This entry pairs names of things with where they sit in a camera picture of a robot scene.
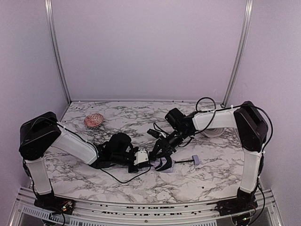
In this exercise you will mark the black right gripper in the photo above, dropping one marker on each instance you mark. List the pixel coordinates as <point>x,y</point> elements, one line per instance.
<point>163,149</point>

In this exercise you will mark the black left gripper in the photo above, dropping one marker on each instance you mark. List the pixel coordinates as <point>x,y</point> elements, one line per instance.
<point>132,167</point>

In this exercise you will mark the lavender folding umbrella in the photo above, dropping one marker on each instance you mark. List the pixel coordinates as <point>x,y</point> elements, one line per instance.
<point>195,160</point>

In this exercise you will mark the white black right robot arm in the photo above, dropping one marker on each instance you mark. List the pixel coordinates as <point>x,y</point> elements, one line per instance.
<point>252,133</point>

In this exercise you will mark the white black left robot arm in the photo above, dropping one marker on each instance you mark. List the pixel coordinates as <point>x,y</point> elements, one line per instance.
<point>44,132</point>

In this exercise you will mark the white ringed plate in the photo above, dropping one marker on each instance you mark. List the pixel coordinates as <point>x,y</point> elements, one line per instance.
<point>211,133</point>

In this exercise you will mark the red patterned small bowl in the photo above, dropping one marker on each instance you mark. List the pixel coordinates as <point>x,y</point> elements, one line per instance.
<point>93,121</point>

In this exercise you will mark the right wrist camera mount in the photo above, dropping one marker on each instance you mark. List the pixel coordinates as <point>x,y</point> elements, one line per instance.
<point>157,134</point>

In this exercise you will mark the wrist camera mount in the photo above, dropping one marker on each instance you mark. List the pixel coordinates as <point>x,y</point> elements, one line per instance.
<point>157,134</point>
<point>141,157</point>

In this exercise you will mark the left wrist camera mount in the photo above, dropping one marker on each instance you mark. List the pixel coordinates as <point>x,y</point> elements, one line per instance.
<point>141,157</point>

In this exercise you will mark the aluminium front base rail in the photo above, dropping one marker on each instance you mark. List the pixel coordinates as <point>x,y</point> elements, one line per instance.
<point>97,213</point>

